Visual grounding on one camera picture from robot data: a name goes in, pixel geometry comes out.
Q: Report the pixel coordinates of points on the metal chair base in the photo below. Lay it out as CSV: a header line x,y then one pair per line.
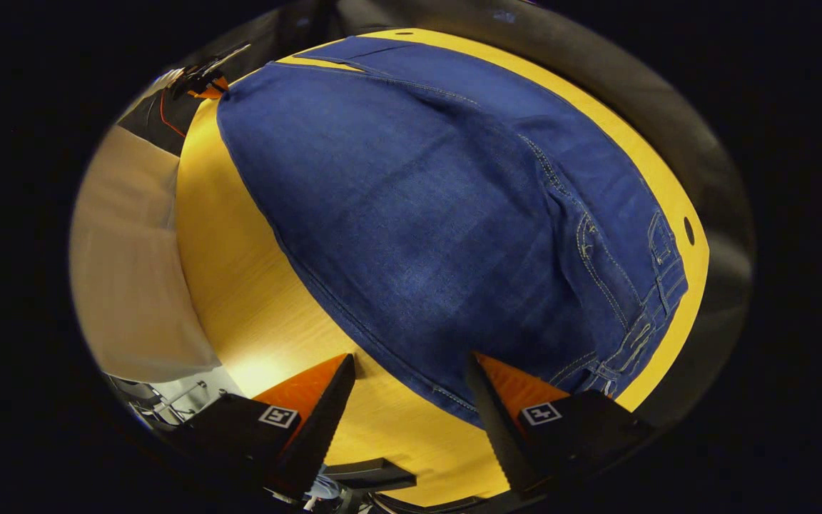
x,y
168,403

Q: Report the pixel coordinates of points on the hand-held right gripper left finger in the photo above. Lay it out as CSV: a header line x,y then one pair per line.
x,y
318,428

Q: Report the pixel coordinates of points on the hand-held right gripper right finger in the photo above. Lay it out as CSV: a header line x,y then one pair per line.
x,y
500,435

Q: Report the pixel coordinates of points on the blue denim jeans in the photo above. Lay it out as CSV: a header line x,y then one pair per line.
x,y
418,214

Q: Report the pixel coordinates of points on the dark cloth with red line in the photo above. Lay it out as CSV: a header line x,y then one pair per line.
x,y
154,128

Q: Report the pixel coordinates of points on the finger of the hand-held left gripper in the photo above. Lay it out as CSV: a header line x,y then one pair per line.
x,y
210,91

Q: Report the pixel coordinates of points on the black chair armrest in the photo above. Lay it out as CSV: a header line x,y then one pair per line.
x,y
368,475

